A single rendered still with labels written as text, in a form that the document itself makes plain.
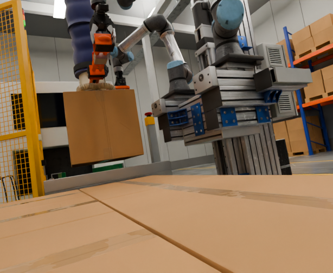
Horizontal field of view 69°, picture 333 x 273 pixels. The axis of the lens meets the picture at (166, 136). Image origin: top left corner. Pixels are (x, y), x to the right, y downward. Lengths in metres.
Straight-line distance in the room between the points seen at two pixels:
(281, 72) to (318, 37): 7.56
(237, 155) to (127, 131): 0.65
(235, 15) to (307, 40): 7.82
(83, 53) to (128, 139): 0.67
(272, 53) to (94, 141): 1.20
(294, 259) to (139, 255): 0.13
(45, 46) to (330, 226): 11.31
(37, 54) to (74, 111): 9.86
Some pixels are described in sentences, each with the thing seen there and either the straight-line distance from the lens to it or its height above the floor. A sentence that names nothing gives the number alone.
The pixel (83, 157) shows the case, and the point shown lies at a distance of 1.37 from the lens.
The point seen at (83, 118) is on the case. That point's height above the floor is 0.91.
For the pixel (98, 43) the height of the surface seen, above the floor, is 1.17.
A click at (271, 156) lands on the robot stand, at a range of 1.55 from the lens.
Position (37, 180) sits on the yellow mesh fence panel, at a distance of 2.11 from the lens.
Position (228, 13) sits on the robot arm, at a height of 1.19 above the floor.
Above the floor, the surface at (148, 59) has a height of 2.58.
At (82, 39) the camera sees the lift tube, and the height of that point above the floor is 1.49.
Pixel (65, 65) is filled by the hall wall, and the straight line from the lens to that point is 11.15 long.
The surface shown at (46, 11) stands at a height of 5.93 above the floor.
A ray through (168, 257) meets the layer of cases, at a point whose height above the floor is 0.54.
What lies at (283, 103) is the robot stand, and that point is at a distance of 1.65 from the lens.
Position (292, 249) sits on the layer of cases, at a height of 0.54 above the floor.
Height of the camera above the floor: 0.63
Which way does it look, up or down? 5 degrees up
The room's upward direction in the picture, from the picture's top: 9 degrees counter-clockwise
